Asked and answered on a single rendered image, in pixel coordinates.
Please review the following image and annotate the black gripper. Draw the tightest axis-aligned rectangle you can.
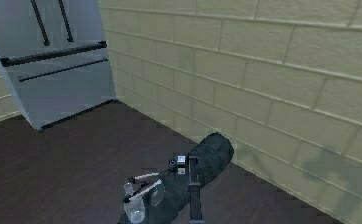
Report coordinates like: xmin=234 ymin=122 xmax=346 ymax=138
xmin=122 ymin=159 xmax=179 ymax=204

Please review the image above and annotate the clear glass cup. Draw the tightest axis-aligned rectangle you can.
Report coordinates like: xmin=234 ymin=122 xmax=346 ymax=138
xmin=149 ymin=179 xmax=166 ymax=208

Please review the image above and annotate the clear glass bottle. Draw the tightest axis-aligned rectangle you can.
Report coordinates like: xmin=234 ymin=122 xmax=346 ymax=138
xmin=122 ymin=181 xmax=147 ymax=224

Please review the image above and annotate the grey fridge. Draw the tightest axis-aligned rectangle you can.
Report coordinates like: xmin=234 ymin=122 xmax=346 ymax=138
xmin=0 ymin=0 xmax=118 ymax=132

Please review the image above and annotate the long black fridge handle bar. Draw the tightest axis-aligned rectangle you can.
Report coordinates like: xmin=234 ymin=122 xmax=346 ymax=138
xmin=17 ymin=57 xmax=110 ymax=83

